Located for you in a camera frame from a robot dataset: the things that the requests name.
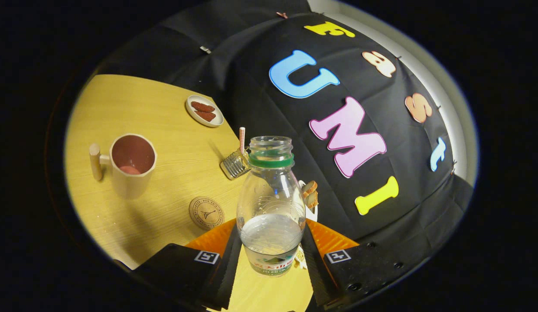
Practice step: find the small red clip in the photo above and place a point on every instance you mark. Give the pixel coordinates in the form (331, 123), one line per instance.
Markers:
(282, 15)

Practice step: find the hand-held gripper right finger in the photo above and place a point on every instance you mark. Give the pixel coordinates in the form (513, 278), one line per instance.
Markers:
(314, 273)

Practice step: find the cream cup with red inside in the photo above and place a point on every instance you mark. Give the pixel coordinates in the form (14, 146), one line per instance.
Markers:
(130, 184)

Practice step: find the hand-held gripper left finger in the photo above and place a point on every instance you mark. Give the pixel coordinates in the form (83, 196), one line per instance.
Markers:
(227, 277)

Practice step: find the small silver clip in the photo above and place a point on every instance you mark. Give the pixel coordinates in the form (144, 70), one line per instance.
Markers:
(205, 49)

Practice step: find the clear plastic juice bottle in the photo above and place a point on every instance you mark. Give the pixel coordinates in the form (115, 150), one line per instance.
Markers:
(271, 203)

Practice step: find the wooden table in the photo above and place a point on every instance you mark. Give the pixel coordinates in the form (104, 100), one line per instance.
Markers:
(134, 108)

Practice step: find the white toaster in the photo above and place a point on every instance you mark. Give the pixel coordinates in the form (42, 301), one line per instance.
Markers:
(314, 213)

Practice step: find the black backdrop cloth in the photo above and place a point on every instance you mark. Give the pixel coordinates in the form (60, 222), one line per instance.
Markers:
(260, 108)

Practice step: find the red sausage piece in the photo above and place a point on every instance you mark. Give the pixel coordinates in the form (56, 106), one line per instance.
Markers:
(206, 116)
(203, 106)

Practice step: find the round cork coaster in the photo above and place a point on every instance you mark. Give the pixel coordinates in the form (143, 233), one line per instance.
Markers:
(207, 213)

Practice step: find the toast slice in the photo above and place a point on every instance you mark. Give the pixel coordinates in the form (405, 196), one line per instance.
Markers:
(310, 187)
(312, 200)

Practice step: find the red striped straw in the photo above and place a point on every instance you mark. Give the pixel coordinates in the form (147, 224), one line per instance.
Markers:
(242, 138)

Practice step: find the white round plate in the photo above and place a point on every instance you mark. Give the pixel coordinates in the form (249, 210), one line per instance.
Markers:
(191, 113)

